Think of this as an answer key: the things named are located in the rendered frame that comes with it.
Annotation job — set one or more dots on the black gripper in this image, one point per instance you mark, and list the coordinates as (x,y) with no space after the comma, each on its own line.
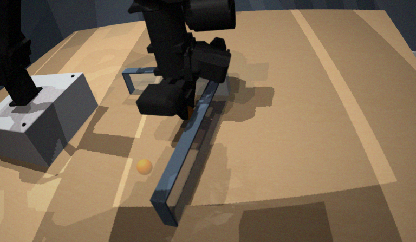
(173,94)

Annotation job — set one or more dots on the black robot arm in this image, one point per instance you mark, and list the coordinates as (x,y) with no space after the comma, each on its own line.
(164,19)

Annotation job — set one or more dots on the translucent orange ball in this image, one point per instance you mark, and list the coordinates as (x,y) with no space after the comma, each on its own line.
(144,167)

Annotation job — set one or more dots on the dark brown ball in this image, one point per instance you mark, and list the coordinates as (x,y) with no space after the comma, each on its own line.
(190,111)

